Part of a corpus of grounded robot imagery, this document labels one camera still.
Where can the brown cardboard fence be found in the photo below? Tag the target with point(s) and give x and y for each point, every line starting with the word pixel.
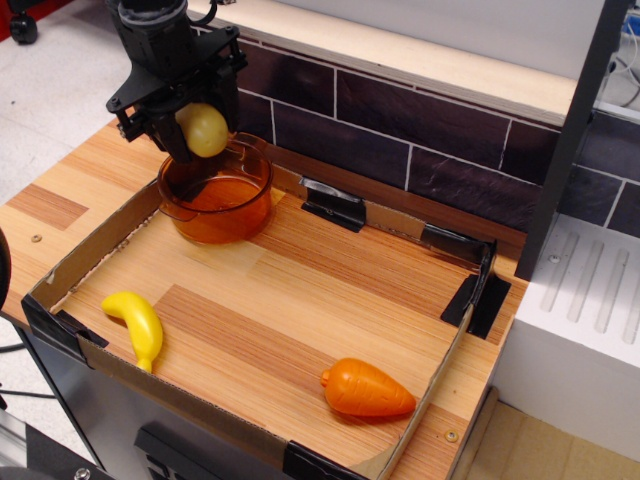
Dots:
pixel 250 326

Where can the wooden shelf with tile backsplash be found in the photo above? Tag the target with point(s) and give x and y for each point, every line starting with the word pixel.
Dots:
pixel 445 134

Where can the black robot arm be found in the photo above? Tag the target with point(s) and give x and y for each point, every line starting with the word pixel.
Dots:
pixel 150 7

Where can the orange transparent plastic pot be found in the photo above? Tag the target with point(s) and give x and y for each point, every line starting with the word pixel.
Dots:
pixel 221 199

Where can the black chair caster wheel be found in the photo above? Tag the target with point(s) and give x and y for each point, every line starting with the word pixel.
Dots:
pixel 23 29

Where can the black tape front right corner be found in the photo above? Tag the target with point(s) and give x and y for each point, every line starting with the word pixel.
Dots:
pixel 302 463

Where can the yellow plastic toy potato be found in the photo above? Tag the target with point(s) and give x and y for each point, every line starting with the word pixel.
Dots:
pixel 204 128

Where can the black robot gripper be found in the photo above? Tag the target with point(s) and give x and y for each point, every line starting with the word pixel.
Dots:
pixel 175 61

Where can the orange plastic toy carrot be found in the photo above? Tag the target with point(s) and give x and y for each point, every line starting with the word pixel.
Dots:
pixel 355 387

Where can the black tape front left corner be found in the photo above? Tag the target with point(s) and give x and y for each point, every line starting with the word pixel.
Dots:
pixel 59 334

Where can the black tape strip right corner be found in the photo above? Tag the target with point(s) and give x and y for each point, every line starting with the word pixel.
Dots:
pixel 486 306

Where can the yellow plastic toy banana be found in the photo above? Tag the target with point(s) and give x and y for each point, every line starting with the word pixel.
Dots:
pixel 143 324

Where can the white ribbed drainboard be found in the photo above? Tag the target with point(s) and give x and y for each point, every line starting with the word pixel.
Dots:
pixel 572 356

